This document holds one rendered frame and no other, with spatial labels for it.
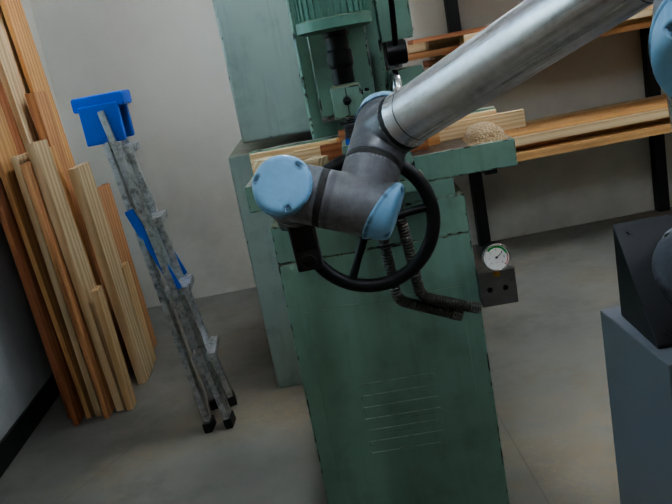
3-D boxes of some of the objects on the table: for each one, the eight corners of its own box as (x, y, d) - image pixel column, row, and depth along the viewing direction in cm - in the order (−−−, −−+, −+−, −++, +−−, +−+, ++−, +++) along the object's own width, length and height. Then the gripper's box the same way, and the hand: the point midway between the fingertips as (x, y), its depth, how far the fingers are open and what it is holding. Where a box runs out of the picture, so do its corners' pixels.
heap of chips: (469, 145, 169) (466, 128, 168) (460, 138, 182) (457, 123, 181) (510, 138, 168) (508, 121, 167) (498, 131, 182) (496, 116, 181)
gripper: (316, 167, 129) (327, 189, 150) (263, 176, 129) (281, 197, 150) (324, 217, 128) (334, 232, 149) (271, 226, 128) (288, 240, 150)
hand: (309, 228), depth 148 cm, fingers closed
